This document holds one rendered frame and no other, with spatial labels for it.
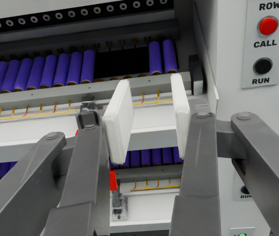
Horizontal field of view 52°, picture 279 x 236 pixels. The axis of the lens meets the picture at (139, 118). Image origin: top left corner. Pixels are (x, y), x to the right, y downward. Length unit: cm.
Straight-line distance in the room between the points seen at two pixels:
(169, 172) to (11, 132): 27
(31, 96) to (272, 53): 30
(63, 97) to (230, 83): 22
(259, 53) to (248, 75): 3
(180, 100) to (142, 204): 38
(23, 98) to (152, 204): 28
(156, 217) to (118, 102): 37
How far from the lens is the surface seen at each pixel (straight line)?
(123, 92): 19
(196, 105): 17
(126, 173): 52
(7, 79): 48
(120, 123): 16
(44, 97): 41
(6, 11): 33
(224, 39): 31
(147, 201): 52
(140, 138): 37
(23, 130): 42
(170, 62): 41
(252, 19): 31
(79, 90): 40
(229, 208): 49
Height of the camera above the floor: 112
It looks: 36 degrees down
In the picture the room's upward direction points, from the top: 10 degrees counter-clockwise
